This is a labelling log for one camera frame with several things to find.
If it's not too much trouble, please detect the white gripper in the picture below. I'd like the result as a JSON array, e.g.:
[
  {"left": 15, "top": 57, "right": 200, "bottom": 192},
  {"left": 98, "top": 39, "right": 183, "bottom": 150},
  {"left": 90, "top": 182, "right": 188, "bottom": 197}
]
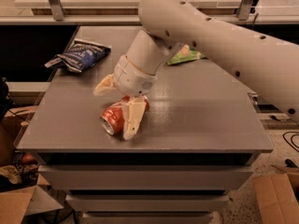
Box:
[{"left": 93, "top": 55, "right": 157, "bottom": 140}]

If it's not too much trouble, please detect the red coke can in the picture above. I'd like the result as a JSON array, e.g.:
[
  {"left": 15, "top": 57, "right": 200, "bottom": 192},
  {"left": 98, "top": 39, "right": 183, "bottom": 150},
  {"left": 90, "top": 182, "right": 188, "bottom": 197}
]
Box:
[{"left": 100, "top": 95, "right": 150, "bottom": 135}]

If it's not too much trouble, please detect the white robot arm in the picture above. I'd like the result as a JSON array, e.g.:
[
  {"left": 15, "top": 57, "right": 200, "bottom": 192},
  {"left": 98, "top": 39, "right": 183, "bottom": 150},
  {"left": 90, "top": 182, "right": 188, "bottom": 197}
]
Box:
[{"left": 93, "top": 0, "right": 299, "bottom": 140}]

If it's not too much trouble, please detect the blue chip bag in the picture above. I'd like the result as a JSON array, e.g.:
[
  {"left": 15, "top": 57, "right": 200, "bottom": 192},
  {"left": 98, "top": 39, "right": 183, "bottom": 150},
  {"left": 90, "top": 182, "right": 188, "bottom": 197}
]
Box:
[{"left": 45, "top": 39, "right": 111, "bottom": 73}]

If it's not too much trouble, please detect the green chip bag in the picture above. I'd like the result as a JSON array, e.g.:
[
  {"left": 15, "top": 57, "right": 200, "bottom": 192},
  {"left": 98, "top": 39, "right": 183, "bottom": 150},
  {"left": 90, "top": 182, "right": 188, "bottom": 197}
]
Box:
[{"left": 167, "top": 45, "right": 206, "bottom": 65}]

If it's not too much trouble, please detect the grey drawer cabinet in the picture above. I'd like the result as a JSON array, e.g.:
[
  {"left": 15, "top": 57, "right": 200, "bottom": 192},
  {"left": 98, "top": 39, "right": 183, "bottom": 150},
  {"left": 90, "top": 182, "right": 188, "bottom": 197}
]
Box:
[{"left": 19, "top": 26, "right": 273, "bottom": 224}]

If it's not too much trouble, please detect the cardboard box left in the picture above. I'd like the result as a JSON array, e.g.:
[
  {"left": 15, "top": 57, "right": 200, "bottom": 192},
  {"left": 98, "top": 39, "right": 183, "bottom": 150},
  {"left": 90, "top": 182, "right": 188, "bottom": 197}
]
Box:
[{"left": 0, "top": 105, "right": 64, "bottom": 224}]

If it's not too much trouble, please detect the cardboard box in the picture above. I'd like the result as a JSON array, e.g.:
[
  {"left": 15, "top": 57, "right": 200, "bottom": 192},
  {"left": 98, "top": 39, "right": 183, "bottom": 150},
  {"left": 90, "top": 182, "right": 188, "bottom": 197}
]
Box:
[
  {"left": 0, "top": 105, "right": 64, "bottom": 224},
  {"left": 252, "top": 166, "right": 299, "bottom": 224}
]

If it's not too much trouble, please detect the cardboard box right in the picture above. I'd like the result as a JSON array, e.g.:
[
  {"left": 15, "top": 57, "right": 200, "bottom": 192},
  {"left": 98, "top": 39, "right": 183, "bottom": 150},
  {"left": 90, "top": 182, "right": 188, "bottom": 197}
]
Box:
[{"left": 252, "top": 166, "right": 299, "bottom": 224}]

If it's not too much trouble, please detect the metal railing frame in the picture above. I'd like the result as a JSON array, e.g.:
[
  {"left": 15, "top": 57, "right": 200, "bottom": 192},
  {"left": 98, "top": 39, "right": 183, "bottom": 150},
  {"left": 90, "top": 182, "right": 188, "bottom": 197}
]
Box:
[{"left": 1, "top": 0, "right": 299, "bottom": 25}]

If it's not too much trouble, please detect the black floor cable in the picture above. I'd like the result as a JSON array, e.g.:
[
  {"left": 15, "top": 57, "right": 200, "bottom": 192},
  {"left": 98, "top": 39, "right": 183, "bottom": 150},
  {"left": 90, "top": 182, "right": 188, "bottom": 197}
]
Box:
[{"left": 282, "top": 130, "right": 299, "bottom": 154}]

